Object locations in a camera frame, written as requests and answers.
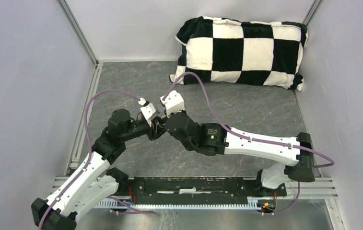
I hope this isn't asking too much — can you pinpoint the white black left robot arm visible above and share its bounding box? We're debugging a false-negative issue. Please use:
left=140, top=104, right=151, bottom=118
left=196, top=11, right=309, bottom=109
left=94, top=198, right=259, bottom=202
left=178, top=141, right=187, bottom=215
left=31, top=109, right=167, bottom=230

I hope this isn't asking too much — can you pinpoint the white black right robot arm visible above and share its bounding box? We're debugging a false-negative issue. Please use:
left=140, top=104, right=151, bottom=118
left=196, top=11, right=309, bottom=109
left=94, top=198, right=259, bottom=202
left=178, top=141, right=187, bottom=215
left=165, top=113, right=315, bottom=196

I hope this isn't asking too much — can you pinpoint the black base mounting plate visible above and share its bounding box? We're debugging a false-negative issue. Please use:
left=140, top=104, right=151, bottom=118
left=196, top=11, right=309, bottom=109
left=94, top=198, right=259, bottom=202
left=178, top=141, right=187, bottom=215
left=115, top=177, right=287, bottom=205

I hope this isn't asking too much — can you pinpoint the black white checkered pillow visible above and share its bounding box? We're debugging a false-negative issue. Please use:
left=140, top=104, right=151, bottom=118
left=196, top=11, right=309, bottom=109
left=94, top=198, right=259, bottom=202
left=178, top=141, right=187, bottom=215
left=169, top=16, right=308, bottom=91

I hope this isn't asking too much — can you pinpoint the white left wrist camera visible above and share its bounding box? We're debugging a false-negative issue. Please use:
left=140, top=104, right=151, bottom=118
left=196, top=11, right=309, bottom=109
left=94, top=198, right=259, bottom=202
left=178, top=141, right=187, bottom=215
left=138, top=97, right=159, bottom=127

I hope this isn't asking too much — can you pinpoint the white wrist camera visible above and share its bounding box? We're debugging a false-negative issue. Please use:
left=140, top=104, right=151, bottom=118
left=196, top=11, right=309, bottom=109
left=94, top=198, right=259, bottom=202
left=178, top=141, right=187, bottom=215
left=160, top=90, right=185, bottom=118
left=138, top=97, right=159, bottom=127

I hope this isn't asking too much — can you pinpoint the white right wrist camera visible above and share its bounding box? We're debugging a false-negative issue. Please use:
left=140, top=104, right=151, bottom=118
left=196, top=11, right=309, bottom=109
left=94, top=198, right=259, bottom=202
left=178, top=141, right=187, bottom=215
left=160, top=90, right=185, bottom=118

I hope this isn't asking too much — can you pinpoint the white toothed cable duct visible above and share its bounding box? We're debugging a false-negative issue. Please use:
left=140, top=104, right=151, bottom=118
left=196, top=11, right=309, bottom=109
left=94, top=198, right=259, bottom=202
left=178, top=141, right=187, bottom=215
left=94, top=198, right=261, bottom=210

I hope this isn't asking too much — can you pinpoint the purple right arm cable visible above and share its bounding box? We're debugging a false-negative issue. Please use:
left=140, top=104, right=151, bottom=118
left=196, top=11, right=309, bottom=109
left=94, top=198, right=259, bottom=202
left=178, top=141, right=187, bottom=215
left=162, top=71, right=335, bottom=216

